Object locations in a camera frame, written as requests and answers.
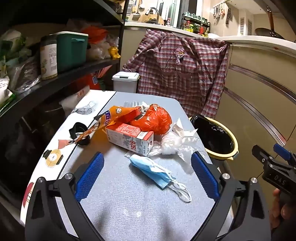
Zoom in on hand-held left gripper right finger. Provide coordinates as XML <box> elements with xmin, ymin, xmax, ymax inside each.
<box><xmin>191</xmin><ymin>151</ymin><xmax>271</xmax><ymax>241</ymax></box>

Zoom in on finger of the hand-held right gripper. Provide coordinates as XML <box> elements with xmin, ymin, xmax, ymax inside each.
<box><xmin>252</xmin><ymin>145</ymin><xmax>276</xmax><ymax>166</ymax></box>
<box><xmin>273</xmin><ymin>143</ymin><xmax>296</xmax><ymax>166</ymax></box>

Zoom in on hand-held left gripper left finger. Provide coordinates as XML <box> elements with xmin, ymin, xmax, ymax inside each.
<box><xmin>24</xmin><ymin>152</ymin><xmax>109</xmax><ymax>241</ymax></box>

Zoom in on yellow trash bin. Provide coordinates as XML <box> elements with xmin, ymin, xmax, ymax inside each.
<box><xmin>188</xmin><ymin>115</ymin><xmax>239</xmax><ymax>161</ymax></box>

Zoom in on black trash bag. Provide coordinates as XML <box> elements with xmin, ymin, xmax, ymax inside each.
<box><xmin>191</xmin><ymin>115</ymin><xmax>233</xmax><ymax>155</ymax></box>

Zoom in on red white milk carton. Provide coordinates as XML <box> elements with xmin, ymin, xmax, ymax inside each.
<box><xmin>105</xmin><ymin>122</ymin><xmax>155</xmax><ymax>156</ymax></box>

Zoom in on blue face mask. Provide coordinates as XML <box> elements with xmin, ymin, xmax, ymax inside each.
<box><xmin>129</xmin><ymin>154</ymin><xmax>192</xmax><ymax>203</ymax></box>

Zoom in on orange snack wrapper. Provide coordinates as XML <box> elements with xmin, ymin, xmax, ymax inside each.
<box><xmin>58</xmin><ymin>105</ymin><xmax>139</xmax><ymax>150</ymax></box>

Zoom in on orange plastic bag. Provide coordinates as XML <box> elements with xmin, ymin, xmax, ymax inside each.
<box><xmin>129</xmin><ymin>104</ymin><xmax>173</xmax><ymax>135</ymax></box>

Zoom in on person's right hand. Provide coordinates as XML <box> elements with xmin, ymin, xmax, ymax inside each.
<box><xmin>269</xmin><ymin>188</ymin><xmax>296</xmax><ymax>232</ymax></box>

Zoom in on clear plastic bag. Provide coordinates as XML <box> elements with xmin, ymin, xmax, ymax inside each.
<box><xmin>148</xmin><ymin>133</ymin><xmax>206</xmax><ymax>163</ymax></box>

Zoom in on white flour sack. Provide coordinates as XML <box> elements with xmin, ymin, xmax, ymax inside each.
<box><xmin>60</xmin><ymin>86</ymin><xmax>91</xmax><ymax>116</ymax></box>

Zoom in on red plaid shirt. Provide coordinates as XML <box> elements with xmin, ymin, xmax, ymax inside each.
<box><xmin>122</xmin><ymin>29</ymin><xmax>229</xmax><ymax>118</ymax></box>

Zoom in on orange bag with blue label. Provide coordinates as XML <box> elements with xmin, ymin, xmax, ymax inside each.
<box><xmin>76</xmin><ymin>69</ymin><xmax>105</xmax><ymax>91</ymax></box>

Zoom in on white lidded bin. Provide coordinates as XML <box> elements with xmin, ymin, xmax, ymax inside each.
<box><xmin>112</xmin><ymin>71</ymin><xmax>140</xmax><ymax>93</ymax></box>

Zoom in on black shelf unit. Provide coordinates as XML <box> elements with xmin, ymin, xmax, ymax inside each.
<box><xmin>0</xmin><ymin>0</ymin><xmax>130</xmax><ymax>209</ymax></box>

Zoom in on hanging frying pan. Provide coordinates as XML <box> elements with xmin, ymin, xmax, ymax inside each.
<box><xmin>254</xmin><ymin>6</ymin><xmax>285</xmax><ymax>39</ymax></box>

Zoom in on white labelled canister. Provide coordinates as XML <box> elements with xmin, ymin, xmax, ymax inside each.
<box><xmin>40</xmin><ymin>35</ymin><xmax>58</xmax><ymax>81</ymax></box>

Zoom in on green storage box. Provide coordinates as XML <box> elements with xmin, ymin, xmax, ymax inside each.
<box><xmin>49</xmin><ymin>31</ymin><xmax>89</xmax><ymax>73</ymax></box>

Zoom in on yellow figurine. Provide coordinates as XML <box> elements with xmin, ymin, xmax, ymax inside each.
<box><xmin>108</xmin><ymin>46</ymin><xmax>121</xmax><ymax>59</ymax></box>

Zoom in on white plastic bags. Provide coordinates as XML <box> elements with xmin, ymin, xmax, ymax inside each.
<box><xmin>87</xmin><ymin>35</ymin><xmax>112</xmax><ymax>60</ymax></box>

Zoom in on orange bags on shelf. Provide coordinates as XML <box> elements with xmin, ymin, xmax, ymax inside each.
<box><xmin>82</xmin><ymin>26</ymin><xmax>109</xmax><ymax>45</ymax></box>

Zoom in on spice rack with bottles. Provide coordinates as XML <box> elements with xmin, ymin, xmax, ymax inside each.
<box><xmin>181</xmin><ymin>13</ymin><xmax>211</xmax><ymax>37</ymax></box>

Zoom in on hanging kitchen utensils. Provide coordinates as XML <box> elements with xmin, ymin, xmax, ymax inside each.
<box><xmin>213</xmin><ymin>3</ymin><xmax>232</xmax><ymax>25</ymax></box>

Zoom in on white kitchen counter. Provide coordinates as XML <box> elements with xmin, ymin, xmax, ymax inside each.
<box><xmin>125</xmin><ymin>21</ymin><xmax>296</xmax><ymax>55</ymax></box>

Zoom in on steel faucet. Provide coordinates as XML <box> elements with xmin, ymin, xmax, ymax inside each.
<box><xmin>147</xmin><ymin>7</ymin><xmax>160</xmax><ymax>24</ymax></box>

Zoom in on black strap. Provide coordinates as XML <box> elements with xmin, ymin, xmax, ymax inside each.
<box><xmin>69</xmin><ymin>122</ymin><xmax>91</xmax><ymax>146</ymax></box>

